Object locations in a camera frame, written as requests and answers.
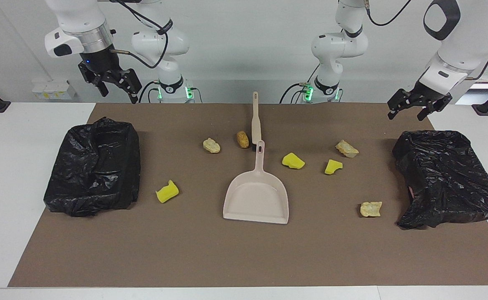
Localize beige hand brush black bristles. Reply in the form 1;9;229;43
250;91;263;152

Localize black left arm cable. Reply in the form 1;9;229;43
365;0;488;80

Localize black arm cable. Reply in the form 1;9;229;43
365;0;488;80
110;0;173;69

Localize bin with black bag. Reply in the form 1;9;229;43
392;130;488;230
43;117;141;218

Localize black base cable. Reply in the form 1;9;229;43
279;62;312;104
139;81;161;103

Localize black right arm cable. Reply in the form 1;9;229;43
110;0;173;69

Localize beige plastic dustpan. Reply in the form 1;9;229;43
223;140;290;225

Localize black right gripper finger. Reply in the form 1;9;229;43
78;62;109;97
110;68;141;104

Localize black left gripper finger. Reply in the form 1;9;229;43
388;88;419;120
419;96;453;121

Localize yellow sponge piece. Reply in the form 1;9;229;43
282;152;305;170
324;159;343;175
155;180;180;204

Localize white wall socket box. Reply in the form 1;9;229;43
31;80;77;100

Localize brown table mat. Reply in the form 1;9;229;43
7;102;488;288

